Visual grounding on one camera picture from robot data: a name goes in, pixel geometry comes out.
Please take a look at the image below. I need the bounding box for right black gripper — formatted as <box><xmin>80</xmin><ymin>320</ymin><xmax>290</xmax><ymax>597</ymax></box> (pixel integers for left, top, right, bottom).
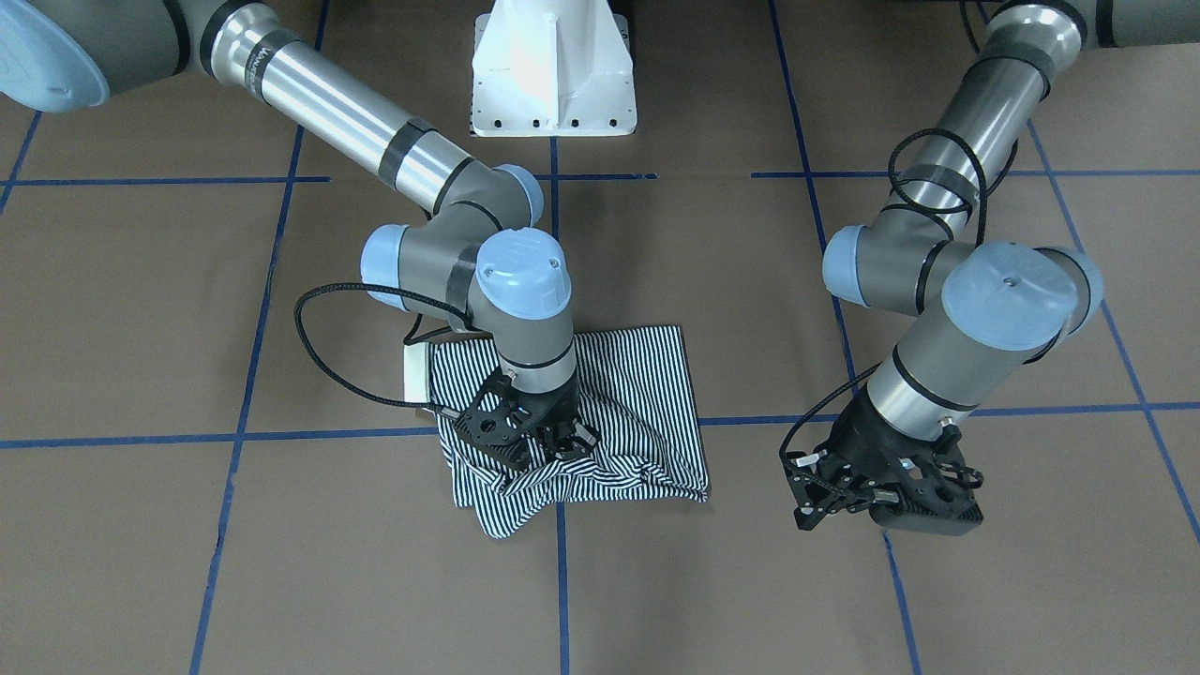
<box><xmin>454</xmin><ymin>368</ymin><xmax>600</xmax><ymax>472</ymax></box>

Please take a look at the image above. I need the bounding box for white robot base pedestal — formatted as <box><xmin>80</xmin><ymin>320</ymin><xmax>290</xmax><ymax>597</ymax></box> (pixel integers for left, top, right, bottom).
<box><xmin>469</xmin><ymin>1</ymin><xmax>638</xmax><ymax>138</ymax></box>

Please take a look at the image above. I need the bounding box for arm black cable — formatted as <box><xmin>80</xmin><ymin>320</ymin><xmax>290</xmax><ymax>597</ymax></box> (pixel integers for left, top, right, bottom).
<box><xmin>778</xmin><ymin>127</ymin><xmax>995</xmax><ymax>460</ymax></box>
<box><xmin>292</xmin><ymin>281</ymin><xmax>470</xmax><ymax>416</ymax></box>

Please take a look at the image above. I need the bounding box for blue white striped polo shirt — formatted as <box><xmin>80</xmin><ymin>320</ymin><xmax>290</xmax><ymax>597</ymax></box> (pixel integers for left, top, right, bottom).
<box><xmin>403</xmin><ymin>324</ymin><xmax>712</xmax><ymax>540</ymax></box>

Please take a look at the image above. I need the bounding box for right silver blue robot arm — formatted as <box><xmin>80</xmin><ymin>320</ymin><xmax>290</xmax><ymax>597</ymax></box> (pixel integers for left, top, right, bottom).
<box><xmin>1</xmin><ymin>1</ymin><xmax>599</xmax><ymax>471</ymax></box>

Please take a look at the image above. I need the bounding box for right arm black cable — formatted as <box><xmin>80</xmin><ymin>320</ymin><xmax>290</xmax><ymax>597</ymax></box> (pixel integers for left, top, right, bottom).
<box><xmin>292</xmin><ymin>281</ymin><xmax>470</xmax><ymax>416</ymax></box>

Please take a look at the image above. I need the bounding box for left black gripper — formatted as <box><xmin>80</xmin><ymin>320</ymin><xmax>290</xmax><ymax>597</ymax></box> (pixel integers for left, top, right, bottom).
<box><xmin>780</xmin><ymin>392</ymin><xmax>984</xmax><ymax>534</ymax></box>

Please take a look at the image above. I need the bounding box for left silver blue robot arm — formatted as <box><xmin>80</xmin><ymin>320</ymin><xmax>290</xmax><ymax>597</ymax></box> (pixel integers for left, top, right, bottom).
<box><xmin>779</xmin><ymin>1</ymin><xmax>1196</xmax><ymax>534</ymax></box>

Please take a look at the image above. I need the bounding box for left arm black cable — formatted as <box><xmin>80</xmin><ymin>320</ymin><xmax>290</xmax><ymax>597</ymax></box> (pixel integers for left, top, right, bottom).
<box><xmin>778</xmin><ymin>127</ymin><xmax>995</xmax><ymax>460</ymax></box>

